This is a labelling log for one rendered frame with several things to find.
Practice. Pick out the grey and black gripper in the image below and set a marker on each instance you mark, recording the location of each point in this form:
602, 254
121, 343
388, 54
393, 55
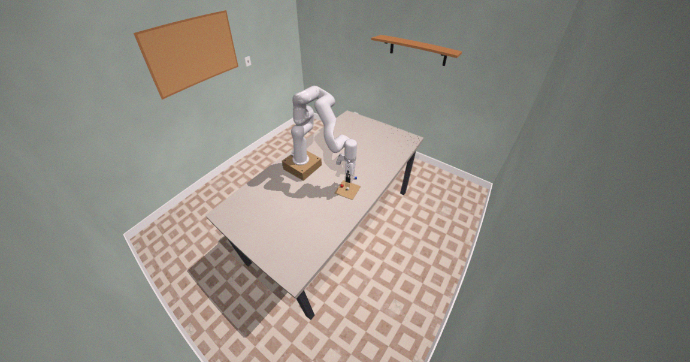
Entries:
350, 167

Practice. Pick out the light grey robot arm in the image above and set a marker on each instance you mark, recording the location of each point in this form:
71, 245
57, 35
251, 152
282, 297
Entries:
304, 123

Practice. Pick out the tan square mat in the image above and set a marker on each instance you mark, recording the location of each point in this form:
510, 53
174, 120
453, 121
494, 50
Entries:
353, 189

